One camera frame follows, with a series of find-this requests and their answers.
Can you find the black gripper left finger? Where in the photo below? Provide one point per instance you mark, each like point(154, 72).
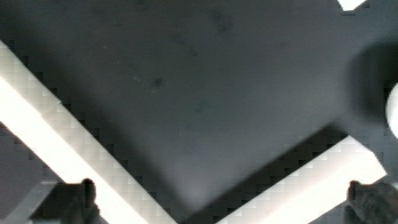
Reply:
point(58, 204)

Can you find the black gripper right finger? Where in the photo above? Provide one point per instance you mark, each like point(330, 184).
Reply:
point(373, 202)

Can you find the white lamp bulb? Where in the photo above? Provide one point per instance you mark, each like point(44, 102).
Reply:
point(391, 110)

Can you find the white front fence bar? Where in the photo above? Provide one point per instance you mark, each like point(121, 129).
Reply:
point(311, 190)

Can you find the white fence bar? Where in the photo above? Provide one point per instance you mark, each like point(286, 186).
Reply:
point(311, 190)
point(57, 138)

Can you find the white left fence bar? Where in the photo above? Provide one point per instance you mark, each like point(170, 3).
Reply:
point(57, 138)

